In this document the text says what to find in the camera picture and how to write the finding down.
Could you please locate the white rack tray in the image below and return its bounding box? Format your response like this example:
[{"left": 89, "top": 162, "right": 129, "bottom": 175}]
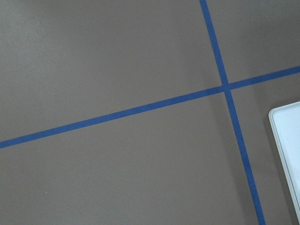
[{"left": 269, "top": 102, "right": 300, "bottom": 218}]

